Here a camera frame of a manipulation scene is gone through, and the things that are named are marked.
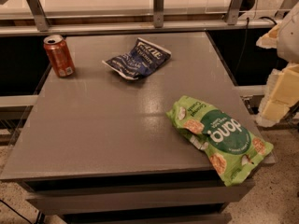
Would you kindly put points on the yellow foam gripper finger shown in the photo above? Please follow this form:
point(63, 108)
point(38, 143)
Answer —
point(281, 93)
point(269, 40)

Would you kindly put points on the blue chip bag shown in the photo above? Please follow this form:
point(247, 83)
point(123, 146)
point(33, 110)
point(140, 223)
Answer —
point(141, 61)

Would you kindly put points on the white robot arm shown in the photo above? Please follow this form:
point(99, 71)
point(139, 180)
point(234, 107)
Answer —
point(288, 37)

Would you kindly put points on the green rice chip bag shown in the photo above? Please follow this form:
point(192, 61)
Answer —
point(233, 150)

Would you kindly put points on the grey drawer cabinet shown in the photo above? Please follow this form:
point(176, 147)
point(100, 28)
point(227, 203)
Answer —
point(175, 198)

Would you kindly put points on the orange soda can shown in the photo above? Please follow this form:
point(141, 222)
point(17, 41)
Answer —
point(59, 55)

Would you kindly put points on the metal rail frame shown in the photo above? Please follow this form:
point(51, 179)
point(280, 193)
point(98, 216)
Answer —
point(83, 17)

